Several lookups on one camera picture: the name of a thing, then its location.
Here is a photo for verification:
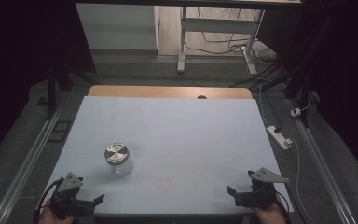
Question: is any clear glass jar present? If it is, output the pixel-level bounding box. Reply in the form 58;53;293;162
106;151;134;178

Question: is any white power strip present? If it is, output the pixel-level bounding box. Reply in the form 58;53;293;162
266;125;294;151

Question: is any white desk frame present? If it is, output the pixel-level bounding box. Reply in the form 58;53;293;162
176;6;266;76

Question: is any wooden table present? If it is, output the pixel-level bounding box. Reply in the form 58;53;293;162
88;85;254;100

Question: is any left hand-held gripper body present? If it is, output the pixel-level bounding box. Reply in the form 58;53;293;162
49;172;96;218

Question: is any aluminium floor rail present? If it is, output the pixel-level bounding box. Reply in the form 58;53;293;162
287;99;357;224
0;99;67;224

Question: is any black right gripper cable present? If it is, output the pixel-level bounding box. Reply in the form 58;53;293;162
273;194;292;224

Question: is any person's right hand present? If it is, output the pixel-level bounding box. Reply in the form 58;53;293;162
251;202;288;224

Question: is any white cabinet panel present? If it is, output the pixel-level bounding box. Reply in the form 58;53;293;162
75;3;159;51

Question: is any silver metal jar lid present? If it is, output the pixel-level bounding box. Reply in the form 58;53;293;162
103;142;131;166

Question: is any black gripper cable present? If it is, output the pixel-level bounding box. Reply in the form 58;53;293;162
33;177;65;224
273;194;292;224

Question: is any thin white cable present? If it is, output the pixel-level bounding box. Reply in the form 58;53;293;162
291;138;319;224

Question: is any person's left hand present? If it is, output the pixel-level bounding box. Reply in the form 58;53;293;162
38;200;76;224

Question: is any tangle of floor cables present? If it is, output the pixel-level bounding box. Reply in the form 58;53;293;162
185;7;278;64

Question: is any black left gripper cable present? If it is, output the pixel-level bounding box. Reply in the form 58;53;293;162
33;177;65;224

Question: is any black rectangular floor frame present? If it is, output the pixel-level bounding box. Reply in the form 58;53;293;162
48;120;73;144

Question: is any pale blue table board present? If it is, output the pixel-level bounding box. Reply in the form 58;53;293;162
34;95;295;217

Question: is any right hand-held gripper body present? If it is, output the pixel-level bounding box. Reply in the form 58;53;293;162
234;167;290;210

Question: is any dark curtain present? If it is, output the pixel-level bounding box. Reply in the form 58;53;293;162
256;0;358;188
0;0;97;171

